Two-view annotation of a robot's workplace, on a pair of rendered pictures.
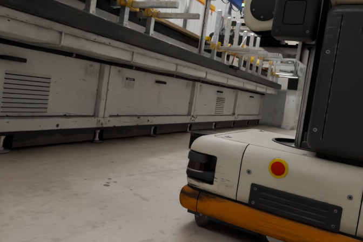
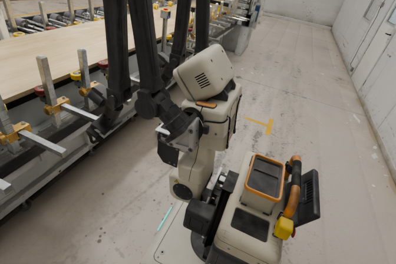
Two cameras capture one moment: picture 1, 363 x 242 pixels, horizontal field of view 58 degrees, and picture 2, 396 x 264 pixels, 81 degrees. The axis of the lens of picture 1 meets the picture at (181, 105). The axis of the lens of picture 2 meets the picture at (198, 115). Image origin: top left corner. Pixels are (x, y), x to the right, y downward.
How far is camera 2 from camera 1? 131 cm
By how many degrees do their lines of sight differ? 33
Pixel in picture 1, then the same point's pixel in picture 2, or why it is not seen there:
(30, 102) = (34, 173)
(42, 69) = not seen: hidden behind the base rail
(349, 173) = not seen: outside the picture
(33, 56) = not seen: hidden behind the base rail
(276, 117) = (231, 45)
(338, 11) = (216, 253)
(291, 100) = (243, 34)
